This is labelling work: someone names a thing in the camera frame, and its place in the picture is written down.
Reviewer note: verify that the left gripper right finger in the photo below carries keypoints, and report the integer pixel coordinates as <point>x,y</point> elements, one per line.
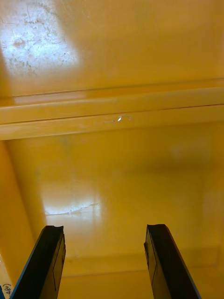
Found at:
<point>168,268</point>

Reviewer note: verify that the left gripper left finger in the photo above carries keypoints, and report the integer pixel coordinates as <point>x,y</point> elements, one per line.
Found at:
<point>42,268</point>

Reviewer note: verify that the yellow-orange plastic bin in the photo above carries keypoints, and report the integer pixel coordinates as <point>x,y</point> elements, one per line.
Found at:
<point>130,175</point>
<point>140,46</point>

